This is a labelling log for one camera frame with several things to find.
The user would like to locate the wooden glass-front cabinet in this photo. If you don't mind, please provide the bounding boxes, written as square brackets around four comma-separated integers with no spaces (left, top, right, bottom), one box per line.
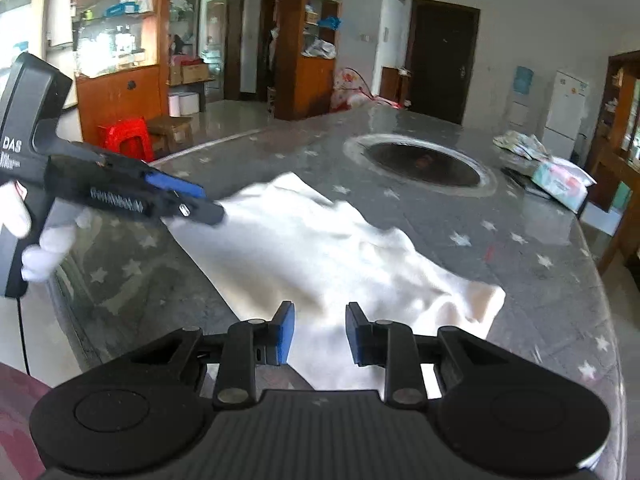
[69,0,173,148]

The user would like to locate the low wooden cabinet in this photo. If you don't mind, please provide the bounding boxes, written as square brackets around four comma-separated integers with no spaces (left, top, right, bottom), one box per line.
[380,66,414,107]

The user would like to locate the dark wooden door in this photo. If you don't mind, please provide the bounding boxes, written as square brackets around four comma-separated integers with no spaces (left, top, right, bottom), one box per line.
[407,0,481,126]

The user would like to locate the wooden side table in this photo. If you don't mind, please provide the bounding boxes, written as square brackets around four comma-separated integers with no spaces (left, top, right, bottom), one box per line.
[585,135,640,275]

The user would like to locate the person's maroon clothing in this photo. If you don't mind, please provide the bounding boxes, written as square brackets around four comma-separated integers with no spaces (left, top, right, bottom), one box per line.
[0,361,57,480]

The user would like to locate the cardboard boxes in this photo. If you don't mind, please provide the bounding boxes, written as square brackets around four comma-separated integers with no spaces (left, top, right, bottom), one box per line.
[170,61,211,86]

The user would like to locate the water dispenser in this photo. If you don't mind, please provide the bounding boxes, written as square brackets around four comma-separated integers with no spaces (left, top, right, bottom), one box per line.
[509,66,534,128]

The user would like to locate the white plastic bag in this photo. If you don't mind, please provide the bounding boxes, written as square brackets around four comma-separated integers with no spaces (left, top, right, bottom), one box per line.
[302,39,337,59]

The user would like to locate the floral bedding bundle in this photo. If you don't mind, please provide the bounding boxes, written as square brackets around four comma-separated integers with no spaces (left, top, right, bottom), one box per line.
[350,91,403,110]

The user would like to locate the floral clothes pile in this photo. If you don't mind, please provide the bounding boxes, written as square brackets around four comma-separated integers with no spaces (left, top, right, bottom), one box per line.
[492,130,551,162]

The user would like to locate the black notebook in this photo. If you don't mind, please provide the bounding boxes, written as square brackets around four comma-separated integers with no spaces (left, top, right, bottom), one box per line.
[500,165,551,200]

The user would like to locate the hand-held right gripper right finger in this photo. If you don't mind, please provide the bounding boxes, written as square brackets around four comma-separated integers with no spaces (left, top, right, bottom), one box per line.
[345,302,507,407]

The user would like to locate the person's left hand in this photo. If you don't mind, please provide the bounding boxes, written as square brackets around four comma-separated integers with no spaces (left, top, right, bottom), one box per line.
[0,180,93,282]

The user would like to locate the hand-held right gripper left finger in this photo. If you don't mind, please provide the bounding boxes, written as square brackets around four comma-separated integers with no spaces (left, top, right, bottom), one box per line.
[130,301,297,408]

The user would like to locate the red plastic stool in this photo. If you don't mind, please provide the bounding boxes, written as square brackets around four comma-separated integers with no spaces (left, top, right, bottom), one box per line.
[97,116,153,162]

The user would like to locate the wooden shelf cabinet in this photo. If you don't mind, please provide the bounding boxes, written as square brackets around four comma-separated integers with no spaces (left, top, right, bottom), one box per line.
[279,0,346,121]

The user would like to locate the pale plastic bin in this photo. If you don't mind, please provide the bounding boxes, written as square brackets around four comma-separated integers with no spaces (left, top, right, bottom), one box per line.
[167,92,202,117]

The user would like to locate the inner room doorway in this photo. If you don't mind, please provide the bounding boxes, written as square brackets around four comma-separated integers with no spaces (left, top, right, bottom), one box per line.
[197,0,246,102]

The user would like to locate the round built-in induction cooker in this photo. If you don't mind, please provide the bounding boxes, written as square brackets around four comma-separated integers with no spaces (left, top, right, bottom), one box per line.
[344,132,497,197]

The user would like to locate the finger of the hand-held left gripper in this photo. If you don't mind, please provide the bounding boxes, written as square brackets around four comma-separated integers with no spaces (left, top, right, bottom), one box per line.
[47,142,207,202]
[47,180,227,227]

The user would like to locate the white refrigerator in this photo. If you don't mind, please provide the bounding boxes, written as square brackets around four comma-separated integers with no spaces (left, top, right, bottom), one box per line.
[544,70,590,161]

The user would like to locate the pink mesh food cover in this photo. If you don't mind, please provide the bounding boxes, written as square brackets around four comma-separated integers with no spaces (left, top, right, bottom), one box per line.
[330,66,375,111]

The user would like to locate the pastel tissue pack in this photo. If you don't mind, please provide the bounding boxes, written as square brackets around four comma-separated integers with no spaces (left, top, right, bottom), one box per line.
[531,156,597,212]

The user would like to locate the tall wooden display shelf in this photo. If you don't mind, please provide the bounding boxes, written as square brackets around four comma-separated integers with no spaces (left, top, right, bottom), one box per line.
[587,50,640,176]

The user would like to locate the white garment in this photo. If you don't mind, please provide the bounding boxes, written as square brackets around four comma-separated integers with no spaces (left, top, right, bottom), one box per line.
[165,172,506,393]

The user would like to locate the black cable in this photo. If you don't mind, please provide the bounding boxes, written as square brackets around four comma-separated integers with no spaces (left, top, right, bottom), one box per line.
[17,294,32,377]

